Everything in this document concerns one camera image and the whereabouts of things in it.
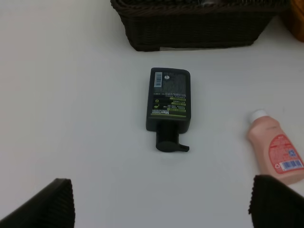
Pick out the light orange wicker basket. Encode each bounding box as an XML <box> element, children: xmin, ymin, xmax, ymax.
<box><xmin>280</xmin><ymin>0</ymin><xmax>304</xmax><ymax>43</ymax></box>

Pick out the pink lotion bottle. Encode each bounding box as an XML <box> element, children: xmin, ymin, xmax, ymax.
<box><xmin>247</xmin><ymin>109</ymin><xmax>304</xmax><ymax>185</ymax></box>

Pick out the dark green pump bottle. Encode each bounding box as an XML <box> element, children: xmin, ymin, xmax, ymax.
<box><xmin>146</xmin><ymin>67</ymin><xmax>191</xmax><ymax>152</ymax></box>

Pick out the dark brown wicker basket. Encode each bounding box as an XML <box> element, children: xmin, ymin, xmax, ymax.
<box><xmin>111</xmin><ymin>0</ymin><xmax>290</xmax><ymax>52</ymax></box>

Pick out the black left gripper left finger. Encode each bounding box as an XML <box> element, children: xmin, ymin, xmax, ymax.
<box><xmin>0</xmin><ymin>178</ymin><xmax>76</xmax><ymax>228</ymax></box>

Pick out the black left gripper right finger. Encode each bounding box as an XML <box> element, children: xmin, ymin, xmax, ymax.
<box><xmin>248</xmin><ymin>175</ymin><xmax>304</xmax><ymax>228</ymax></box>

